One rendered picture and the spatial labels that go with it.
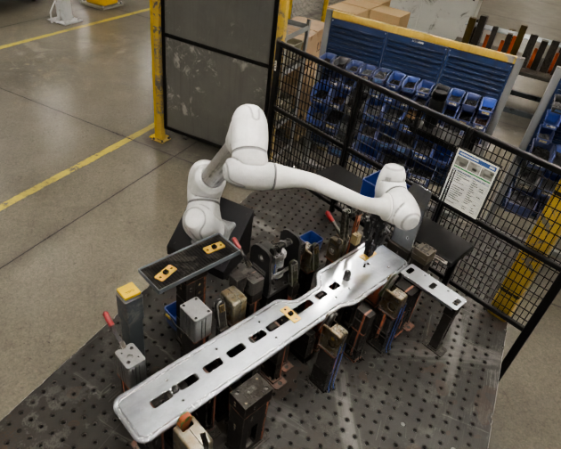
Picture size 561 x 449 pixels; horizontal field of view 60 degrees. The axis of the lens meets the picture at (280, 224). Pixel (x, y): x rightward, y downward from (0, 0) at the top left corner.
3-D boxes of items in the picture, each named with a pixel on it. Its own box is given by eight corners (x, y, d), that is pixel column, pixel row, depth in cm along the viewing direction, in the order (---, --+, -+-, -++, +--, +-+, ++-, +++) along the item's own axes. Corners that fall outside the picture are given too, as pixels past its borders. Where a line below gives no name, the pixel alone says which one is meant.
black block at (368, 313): (355, 368, 208) (371, 323, 191) (337, 352, 214) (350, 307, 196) (366, 359, 213) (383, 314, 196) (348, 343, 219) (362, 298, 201)
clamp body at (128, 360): (132, 434, 174) (125, 374, 152) (117, 412, 180) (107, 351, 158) (155, 419, 179) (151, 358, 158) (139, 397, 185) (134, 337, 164)
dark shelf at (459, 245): (449, 268, 222) (451, 263, 220) (309, 178, 269) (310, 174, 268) (472, 249, 235) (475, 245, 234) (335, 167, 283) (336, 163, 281)
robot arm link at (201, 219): (193, 248, 238) (174, 237, 218) (195, 212, 243) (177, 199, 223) (225, 245, 235) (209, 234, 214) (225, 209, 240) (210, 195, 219)
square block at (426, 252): (406, 311, 239) (428, 257, 217) (393, 301, 243) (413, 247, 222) (415, 304, 244) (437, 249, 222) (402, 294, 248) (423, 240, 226)
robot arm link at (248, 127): (182, 208, 236) (184, 166, 242) (215, 211, 243) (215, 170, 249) (234, 146, 169) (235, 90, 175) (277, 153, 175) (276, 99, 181)
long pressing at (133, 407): (145, 455, 140) (144, 453, 139) (106, 401, 152) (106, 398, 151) (410, 265, 223) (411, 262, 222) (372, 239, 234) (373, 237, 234)
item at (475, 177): (476, 222, 229) (502, 166, 210) (435, 200, 240) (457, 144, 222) (478, 221, 230) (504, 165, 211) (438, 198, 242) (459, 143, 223)
